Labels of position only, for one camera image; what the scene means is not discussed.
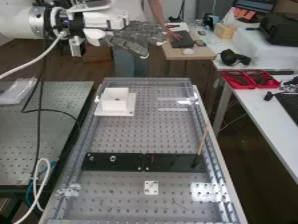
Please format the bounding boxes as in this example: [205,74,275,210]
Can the black plate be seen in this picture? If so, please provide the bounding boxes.
[83,152,209,174]

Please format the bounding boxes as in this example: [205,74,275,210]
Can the clear box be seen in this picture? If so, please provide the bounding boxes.
[39,76,244,224]

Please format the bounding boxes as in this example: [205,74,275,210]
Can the small white square plate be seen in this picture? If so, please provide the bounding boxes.
[143,180,162,196]

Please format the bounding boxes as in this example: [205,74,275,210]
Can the white cable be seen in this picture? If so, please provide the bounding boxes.
[13,157,56,224]
[0,30,70,81]

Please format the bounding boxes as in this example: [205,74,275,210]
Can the person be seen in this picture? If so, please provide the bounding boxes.
[111,0,184,78]

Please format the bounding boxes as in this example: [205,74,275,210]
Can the black headphones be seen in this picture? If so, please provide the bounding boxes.
[220,48,253,67]

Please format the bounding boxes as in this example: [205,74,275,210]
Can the thin stick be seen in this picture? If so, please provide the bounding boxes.
[192,127,211,168]

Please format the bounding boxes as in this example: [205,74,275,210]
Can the wooden desk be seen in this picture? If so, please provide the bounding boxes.
[160,21,223,101]

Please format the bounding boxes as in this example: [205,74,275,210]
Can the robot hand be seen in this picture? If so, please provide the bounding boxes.
[82,1,170,60]

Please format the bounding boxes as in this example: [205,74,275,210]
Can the black bag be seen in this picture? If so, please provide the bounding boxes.
[259,12,298,47]

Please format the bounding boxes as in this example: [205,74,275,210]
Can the black cable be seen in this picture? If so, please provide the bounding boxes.
[21,34,80,168]

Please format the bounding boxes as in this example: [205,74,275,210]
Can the clear plastic tray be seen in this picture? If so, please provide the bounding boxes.
[0,77,39,105]

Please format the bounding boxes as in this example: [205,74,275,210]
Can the black keyboard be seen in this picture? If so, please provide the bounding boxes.
[170,30,198,49]
[273,92,298,127]

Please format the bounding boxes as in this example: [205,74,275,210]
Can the black mouse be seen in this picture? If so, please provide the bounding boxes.
[263,91,277,102]

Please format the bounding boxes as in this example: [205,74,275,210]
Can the white desk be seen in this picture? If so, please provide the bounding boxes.
[212,19,298,188]

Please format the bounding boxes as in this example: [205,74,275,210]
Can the small wooden box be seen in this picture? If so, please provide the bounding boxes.
[215,22,239,41]

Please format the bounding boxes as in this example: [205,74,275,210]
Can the small white box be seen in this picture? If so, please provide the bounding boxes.
[100,87,132,113]

